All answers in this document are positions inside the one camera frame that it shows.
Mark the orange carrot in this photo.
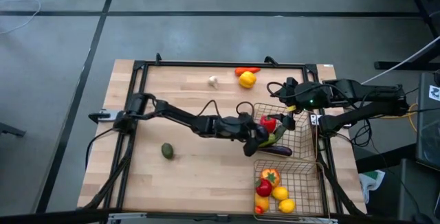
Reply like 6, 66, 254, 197
234, 67, 262, 78

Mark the black metal floor stand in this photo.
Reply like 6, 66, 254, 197
345, 0, 440, 71

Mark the yellow bell pepper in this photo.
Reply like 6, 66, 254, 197
238, 71, 258, 89

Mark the thick white cable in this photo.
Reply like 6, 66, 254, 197
360, 35, 440, 85

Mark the black equipment case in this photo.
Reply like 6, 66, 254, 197
355, 143, 440, 224

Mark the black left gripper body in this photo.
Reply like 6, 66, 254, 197
214, 113, 258, 142

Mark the black diagonal frame strut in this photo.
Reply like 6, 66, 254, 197
80, 131, 135, 211
316, 151, 367, 216

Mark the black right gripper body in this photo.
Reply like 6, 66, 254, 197
274, 77, 333, 112

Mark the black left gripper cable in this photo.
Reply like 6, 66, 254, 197
235, 100, 256, 117

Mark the yellow cable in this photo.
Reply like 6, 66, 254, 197
377, 102, 419, 133

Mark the long purple eggplant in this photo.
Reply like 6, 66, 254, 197
257, 144, 294, 158

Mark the white and green cloth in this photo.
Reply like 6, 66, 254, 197
358, 169, 386, 204

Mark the light green bell pepper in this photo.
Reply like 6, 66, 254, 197
258, 133, 278, 148

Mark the gold wire basket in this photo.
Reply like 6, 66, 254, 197
252, 102, 318, 161
253, 158, 331, 220

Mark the yellow-orange mango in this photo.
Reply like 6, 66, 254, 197
254, 192, 270, 213

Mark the dark purple round vegetable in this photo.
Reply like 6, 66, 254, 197
254, 124, 271, 142

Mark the thin white floor cable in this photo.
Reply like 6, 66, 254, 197
0, 0, 42, 35

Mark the black metal table frame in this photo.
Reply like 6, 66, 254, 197
115, 58, 344, 218

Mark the black horizontal beam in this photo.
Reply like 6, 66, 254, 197
0, 209, 440, 224

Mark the red bell pepper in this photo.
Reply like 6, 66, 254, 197
259, 114, 278, 134

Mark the black cable bundle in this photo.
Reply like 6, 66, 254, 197
350, 122, 374, 148

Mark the yellow lemon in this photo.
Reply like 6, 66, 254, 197
272, 186, 289, 201
278, 198, 296, 214

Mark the black stand foot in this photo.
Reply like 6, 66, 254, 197
0, 122, 27, 138

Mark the dark grey box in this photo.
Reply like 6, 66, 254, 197
415, 71, 440, 172

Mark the dark green cucumber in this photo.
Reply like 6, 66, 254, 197
273, 124, 288, 142

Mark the dark green avocado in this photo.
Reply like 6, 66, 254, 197
161, 142, 175, 160

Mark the black power cable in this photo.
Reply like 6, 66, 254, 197
85, 126, 116, 170

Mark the red tomato with green stem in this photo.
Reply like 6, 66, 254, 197
254, 178, 274, 198

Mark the white sticker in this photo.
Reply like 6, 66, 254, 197
428, 85, 440, 102

